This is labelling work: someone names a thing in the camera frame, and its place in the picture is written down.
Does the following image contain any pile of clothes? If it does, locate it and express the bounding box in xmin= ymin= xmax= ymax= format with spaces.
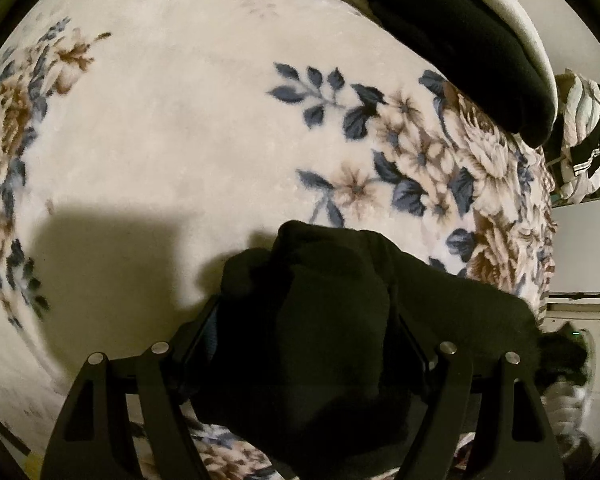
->
xmin=552 ymin=69 xmax=600 ymax=203

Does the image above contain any folded black garment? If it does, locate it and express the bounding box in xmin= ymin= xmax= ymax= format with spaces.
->
xmin=356 ymin=0 xmax=557 ymax=147

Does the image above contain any white pillow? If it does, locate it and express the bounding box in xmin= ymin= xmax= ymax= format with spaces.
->
xmin=300 ymin=0 xmax=557 ymax=111

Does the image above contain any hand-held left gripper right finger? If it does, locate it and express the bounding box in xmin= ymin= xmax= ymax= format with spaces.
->
xmin=394 ymin=310 xmax=567 ymax=480

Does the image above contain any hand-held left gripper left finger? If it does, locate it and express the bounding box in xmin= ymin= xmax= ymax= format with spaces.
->
xmin=40 ymin=296 xmax=223 ymax=480

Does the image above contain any white cabinet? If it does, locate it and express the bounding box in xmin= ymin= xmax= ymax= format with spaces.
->
xmin=542 ymin=194 xmax=600 ymax=461

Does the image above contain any black printed garment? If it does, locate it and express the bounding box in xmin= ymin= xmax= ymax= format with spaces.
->
xmin=192 ymin=220 xmax=588 ymax=480

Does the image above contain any floral blanket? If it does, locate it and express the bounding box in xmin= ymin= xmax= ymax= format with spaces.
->
xmin=0 ymin=0 xmax=560 ymax=480

